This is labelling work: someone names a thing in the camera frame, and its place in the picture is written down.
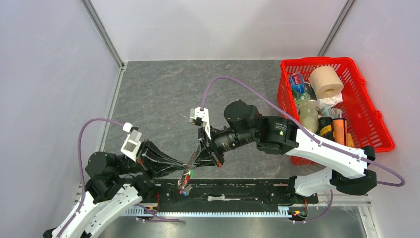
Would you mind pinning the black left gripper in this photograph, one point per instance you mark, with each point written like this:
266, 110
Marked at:
155, 154

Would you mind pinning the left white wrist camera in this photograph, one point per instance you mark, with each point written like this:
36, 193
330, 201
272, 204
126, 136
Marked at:
132, 141

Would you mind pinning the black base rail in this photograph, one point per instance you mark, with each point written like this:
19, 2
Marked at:
225, 195

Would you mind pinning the red plastic basket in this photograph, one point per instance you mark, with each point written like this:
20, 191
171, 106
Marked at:
364, 122

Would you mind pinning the beige toilet paper roll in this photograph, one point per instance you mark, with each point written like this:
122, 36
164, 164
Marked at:
325, 82

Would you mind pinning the white cable duct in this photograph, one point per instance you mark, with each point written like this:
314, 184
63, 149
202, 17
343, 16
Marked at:
281, 212

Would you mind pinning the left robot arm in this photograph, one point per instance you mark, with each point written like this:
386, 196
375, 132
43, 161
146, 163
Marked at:
116, 183

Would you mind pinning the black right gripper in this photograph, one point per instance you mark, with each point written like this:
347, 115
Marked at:
202, 157

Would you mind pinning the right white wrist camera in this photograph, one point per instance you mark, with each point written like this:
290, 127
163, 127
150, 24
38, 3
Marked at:
200, 117

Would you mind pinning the white crumpled tissue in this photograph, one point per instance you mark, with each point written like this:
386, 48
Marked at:
325, 103

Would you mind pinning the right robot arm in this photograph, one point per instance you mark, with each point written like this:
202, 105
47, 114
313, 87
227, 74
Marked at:
345, 168

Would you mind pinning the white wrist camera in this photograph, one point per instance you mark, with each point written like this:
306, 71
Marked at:
132, 141
200, 117

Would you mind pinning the blue snack packet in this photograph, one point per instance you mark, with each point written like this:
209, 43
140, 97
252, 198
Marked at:
297, 84

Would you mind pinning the black can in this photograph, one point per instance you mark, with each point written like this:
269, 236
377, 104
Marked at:
325, 127

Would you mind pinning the orange can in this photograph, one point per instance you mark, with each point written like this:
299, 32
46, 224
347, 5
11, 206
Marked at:
339, 129

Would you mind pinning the red grey key organizer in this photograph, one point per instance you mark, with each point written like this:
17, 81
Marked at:
183, 182

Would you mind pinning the translucent plastic bottle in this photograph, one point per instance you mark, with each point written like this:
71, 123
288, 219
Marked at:
308, 113

